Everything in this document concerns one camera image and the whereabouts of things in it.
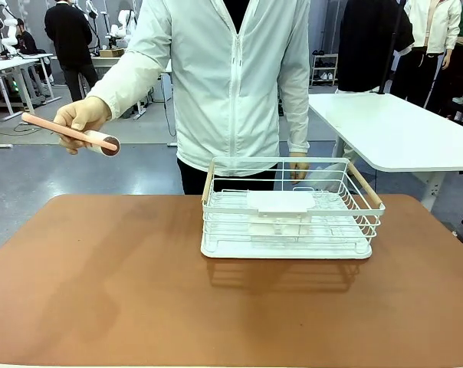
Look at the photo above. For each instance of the person's right hand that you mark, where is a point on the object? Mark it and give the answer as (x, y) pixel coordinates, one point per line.
(86, 113)

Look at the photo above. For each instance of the person's left hand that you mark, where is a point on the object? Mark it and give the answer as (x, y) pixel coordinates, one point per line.
(299, 168)

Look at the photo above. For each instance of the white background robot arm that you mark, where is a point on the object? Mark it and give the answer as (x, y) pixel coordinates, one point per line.
(122, 25)
(8, 30)

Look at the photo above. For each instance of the person's right forearm white sleeve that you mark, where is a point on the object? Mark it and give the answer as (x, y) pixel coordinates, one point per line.
(128, 80)

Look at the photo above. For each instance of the person's left forearm white sleeve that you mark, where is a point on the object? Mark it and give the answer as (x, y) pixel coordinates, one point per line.
(298, 122)

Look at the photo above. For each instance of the white plastic rack insert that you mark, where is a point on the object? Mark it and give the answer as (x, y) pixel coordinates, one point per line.
(279, 201)

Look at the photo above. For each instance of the brown cardboard box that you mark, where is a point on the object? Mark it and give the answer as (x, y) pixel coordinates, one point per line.
(112, 53)

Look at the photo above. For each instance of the bystander in black sweater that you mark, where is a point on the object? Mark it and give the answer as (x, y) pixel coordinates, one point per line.
(68, 34)

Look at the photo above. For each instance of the white background desk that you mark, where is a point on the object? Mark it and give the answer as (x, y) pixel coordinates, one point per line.
(9, 65)

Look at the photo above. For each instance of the seated bystander in black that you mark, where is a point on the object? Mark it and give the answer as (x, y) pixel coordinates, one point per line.
(26, 42)

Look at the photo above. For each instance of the large white side table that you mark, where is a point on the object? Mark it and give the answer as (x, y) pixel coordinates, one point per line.
(392, 130)

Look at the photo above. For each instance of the white shoe rack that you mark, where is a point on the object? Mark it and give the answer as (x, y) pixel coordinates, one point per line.
(324, 71)

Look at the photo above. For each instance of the seated person in white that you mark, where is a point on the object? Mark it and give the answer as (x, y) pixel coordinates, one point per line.
(193, 180)

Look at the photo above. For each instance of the person's white zip jacket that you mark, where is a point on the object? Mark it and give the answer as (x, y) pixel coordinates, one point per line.
(224, 84)

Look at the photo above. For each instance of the bystander in black t-shirt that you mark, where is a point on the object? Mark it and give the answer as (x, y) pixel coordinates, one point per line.
(365, 42)

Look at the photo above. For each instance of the black vertical pole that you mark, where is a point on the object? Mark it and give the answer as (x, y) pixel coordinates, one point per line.
(389, 46)

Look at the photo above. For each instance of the bystander in white jacket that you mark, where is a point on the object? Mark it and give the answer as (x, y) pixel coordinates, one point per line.
(434, 27)

